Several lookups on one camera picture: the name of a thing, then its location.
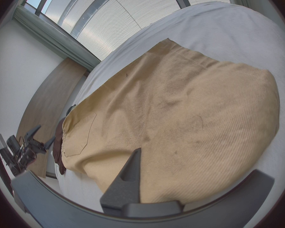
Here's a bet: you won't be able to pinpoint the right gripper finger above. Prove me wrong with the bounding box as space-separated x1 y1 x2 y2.
99 147 143 214

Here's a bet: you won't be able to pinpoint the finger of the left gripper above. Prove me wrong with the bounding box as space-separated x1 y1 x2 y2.
41 137 56 152
24 125 42 142

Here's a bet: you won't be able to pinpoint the tan shorts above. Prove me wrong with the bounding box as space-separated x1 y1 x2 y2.
61 38 280 205

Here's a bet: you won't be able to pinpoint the bed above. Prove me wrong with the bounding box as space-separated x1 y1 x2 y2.
15 1 285 199

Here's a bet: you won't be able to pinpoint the brown shorts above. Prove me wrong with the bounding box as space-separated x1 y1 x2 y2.
53 119 67 175

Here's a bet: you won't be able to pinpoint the window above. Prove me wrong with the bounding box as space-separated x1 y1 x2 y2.
26 0 231 62

